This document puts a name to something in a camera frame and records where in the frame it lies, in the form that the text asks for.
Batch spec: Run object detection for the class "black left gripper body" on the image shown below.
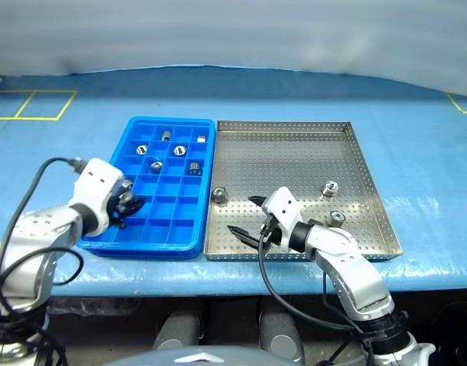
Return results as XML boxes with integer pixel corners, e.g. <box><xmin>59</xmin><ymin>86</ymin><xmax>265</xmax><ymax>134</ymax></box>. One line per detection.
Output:
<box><xmin>107</xmin><ymin>193</ymin><xmax>128</xmax><ymax>229</ymax></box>

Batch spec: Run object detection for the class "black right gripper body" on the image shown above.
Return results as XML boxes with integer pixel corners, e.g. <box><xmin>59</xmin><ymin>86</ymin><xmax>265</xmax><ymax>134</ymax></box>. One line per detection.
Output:
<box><xmin>261</xmin><ymin>215</ymin><xmax>283</xmax><ymax>251</ymax></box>

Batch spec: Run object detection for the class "blue compartment tray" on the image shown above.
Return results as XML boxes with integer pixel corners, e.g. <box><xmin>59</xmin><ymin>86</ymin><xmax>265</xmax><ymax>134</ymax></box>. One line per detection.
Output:
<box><xmin>77</xmin><ymin>116</ymin><xmax>216</xmax><ymax>261</ymax></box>

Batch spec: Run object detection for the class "perforated steel tray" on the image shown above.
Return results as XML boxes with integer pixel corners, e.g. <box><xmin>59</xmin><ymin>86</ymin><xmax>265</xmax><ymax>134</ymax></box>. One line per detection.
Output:
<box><xmin>203</xmin><ymin>120</ymin><xmax>405</xmax><ymax>264</ymax></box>

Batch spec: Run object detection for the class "grey rounded cylinder shape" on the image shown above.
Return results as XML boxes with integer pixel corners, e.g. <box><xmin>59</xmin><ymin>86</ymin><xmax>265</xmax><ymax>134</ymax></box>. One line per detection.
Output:
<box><xmin>152</xmin><ymin>311</ymin><xmax>201</xmax><ymax>352</ymax></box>
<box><xmin>258</xmin><ymin>306</ymin><xmax>307</xmax><ymax>364</ymax></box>

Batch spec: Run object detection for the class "blue table cover sheet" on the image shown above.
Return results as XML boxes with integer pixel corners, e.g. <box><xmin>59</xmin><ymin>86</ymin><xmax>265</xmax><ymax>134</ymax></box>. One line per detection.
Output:
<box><xmin>0</xmin><ymin>64</ymin><xmax>467</xmax><ymax>298</ymax></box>

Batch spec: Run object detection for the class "yellow tape double square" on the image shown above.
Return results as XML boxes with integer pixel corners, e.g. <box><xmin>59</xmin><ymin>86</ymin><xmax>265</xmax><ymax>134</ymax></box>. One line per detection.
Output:
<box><xmin>0</xmin><ymin>89</ymin><xmax>79</xmax><ymax>122</ymax></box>

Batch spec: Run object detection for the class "grey curved body shell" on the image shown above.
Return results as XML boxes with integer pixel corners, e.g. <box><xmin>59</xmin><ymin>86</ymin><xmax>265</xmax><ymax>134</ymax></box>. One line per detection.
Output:
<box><xmin>102</xmin><ymin>344</ymin><xmax>297</xmax><ymax>366</ymax></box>

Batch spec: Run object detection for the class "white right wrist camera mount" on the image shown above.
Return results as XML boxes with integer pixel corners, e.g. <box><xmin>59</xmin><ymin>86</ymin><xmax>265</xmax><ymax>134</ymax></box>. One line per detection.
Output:
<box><xmin>261</xmin><ymin>186</ymin><xmax>305</xmax><ymax>253</ymax></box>

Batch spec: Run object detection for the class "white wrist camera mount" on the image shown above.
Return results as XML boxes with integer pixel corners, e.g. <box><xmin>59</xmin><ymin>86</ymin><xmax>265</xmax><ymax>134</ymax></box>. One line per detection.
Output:
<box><xmin>261</xmin><ymin>186</ymin><xmax>305</xmax><ymax>253</ymax></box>
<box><xmin>70</xmin><ymin>158</ymin><xmax>126</xmax><ymax>236</ymax></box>

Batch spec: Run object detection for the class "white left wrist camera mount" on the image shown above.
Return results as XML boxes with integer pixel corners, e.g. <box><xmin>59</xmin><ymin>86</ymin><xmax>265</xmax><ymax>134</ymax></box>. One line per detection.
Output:
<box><xmin>70</xmin><ymin>158</ymin><xmax>126</xmax><ymax>236</ymax></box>

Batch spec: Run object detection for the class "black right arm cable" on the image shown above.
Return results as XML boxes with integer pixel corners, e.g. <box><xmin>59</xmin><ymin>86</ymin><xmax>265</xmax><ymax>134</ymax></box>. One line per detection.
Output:
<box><xmin>257</xmin><ymin>223</ymin><xmax>376</xmax><ymax>366</ymax></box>

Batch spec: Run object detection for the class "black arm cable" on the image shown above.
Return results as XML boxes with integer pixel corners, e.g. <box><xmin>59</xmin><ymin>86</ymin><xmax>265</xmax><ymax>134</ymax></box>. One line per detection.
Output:
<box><xmin>257</xmin><ymin>223</ymin><xmax>376</xmax><ymax>366</ymax></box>
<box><xmin>0</xmin><ymin>156</ymin><xmax>85</xmax><ymax>332</ymax></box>

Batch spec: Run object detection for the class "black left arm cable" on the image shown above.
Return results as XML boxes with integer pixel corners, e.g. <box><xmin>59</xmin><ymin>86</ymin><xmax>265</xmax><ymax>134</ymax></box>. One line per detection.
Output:
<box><xmin>0</xmin><ymin>156</ymin><xmax>85</xmax><ymax>332</ymax></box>

